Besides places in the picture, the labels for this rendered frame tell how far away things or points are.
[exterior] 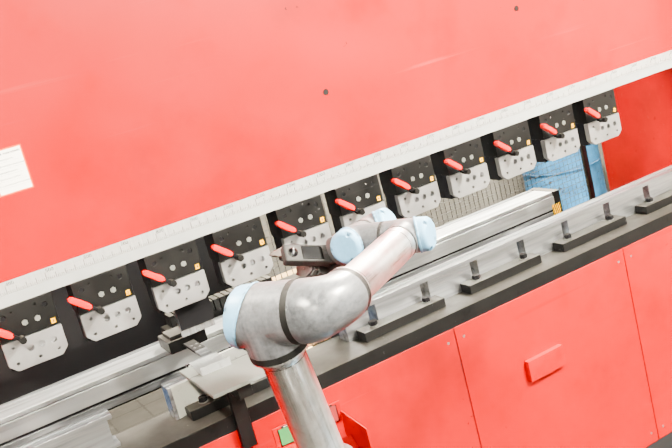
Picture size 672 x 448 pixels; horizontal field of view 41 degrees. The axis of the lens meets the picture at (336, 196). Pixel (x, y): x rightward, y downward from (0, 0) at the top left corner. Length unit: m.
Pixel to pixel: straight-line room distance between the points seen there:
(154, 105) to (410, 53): 0.82
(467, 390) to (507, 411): 0.18
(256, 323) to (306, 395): 0.18
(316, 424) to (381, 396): 1.00
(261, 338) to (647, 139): 2.65
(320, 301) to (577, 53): 1.87
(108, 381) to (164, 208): 0.60
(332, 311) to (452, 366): 1.32
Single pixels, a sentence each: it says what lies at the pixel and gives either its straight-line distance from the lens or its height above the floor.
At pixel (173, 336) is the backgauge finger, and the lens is 2.75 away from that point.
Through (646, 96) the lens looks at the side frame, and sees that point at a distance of 3.92.
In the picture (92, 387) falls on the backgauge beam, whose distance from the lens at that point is 2.77.
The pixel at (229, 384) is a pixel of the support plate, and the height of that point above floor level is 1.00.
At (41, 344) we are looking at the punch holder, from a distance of 2.43.
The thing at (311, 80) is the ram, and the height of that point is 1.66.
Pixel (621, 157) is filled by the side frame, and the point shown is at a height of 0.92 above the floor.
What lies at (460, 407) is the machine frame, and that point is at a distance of 2.88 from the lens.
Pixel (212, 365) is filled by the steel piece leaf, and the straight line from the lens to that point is 2.47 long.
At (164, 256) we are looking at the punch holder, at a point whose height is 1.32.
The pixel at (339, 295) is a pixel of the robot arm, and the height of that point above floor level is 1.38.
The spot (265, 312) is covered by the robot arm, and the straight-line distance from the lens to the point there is 1.57.
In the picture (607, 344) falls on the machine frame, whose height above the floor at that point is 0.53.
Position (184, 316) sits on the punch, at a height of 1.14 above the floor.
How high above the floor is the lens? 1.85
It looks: 12 degrees down
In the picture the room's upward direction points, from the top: 14 degrees counter-clockwise
